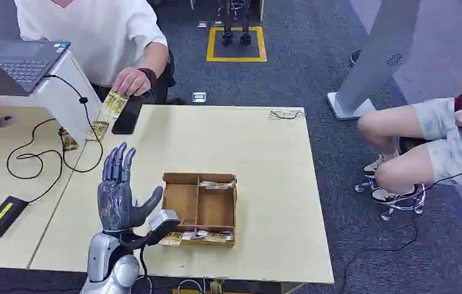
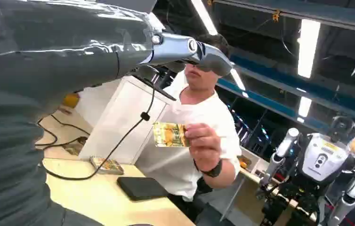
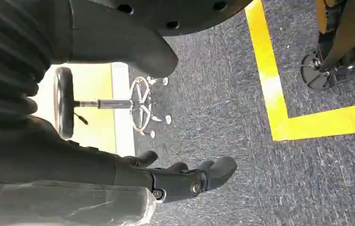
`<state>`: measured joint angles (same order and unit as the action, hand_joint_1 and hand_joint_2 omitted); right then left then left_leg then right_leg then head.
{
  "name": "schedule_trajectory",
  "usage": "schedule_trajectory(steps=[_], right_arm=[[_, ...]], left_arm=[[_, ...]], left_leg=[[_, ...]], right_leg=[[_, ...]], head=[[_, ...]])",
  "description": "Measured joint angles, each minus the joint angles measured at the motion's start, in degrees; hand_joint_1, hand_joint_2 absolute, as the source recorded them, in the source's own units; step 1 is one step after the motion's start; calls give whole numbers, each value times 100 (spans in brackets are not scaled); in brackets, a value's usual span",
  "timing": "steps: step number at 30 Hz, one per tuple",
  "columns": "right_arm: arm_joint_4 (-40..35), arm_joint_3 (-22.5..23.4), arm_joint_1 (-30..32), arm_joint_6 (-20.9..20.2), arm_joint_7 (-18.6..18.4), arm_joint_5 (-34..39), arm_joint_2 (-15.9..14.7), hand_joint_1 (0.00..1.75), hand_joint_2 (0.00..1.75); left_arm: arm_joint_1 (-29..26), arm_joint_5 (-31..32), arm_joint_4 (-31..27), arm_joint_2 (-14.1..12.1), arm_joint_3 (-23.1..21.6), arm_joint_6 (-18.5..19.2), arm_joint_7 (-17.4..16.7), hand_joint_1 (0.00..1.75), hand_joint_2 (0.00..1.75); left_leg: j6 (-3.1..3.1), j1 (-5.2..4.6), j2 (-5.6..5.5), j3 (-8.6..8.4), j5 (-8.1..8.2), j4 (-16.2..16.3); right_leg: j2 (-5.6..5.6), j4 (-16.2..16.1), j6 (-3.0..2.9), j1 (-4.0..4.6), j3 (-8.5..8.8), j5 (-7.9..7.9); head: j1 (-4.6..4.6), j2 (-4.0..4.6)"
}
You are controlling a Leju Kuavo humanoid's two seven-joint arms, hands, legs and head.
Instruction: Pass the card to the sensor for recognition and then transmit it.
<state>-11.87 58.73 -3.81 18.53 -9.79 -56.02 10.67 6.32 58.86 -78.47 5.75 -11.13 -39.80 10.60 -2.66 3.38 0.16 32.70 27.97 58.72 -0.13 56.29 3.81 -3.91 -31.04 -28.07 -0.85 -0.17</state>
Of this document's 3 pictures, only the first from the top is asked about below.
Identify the black power adapter yellow label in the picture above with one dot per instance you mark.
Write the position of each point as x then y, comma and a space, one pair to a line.
3, 216

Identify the white laptop stand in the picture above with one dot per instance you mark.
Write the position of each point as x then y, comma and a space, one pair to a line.
66, 97

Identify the folded thin-rimmed eyeglasses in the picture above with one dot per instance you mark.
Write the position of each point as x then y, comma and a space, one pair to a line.
286, 115

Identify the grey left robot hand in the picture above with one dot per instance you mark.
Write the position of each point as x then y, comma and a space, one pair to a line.
114, 199

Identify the seated person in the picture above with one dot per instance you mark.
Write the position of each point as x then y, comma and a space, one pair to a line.
438, 138

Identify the black stool with chrome base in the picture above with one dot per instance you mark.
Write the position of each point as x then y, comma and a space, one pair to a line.
401, 207

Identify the black robot leg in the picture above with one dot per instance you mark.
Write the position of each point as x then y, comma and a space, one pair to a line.
245, 28
227, 28

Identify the dark grey laptop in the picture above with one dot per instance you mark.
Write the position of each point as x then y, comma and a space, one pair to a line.
20, 65

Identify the silver floor socket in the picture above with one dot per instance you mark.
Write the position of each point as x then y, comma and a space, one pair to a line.
199, 97

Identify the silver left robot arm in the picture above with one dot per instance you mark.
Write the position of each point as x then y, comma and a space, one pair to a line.
107, 259

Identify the person in white top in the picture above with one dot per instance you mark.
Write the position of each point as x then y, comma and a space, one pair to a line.
93, 32

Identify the person's hand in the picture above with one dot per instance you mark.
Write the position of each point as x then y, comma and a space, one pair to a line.
130, 81

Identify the pale pillar with white base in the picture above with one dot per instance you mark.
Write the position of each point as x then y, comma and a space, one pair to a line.
373, 48

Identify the printed yellow card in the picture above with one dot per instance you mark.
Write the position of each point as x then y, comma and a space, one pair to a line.
68, 140
113, 104
97, 130
171, 240

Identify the printed card stack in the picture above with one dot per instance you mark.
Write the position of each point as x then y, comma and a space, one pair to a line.
210, 236
216, 184

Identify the black smartphone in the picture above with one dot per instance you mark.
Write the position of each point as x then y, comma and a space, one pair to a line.
127, 115

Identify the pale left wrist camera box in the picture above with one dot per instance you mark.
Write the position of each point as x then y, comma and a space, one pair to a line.
162, 222

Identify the wooden compartment card box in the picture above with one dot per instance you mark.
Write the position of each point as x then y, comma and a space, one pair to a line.
182, 199

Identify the black wristwatch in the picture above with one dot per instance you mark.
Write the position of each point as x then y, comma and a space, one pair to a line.
149, 76

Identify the yellow floor tape square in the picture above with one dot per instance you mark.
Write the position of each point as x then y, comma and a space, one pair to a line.
210, 44

